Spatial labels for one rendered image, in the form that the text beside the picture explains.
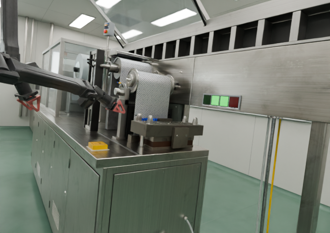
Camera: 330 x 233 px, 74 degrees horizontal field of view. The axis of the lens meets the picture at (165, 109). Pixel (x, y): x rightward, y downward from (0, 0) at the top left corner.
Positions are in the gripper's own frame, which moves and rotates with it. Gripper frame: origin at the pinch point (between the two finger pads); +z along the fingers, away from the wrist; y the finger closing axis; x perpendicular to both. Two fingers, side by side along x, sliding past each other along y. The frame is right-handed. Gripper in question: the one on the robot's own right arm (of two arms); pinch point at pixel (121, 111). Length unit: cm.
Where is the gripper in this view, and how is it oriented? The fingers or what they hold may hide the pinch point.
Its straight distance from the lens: 121.6
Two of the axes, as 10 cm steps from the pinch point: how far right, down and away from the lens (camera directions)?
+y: 6.0, 1.1, -7.9
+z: 6.3, 5.5, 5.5
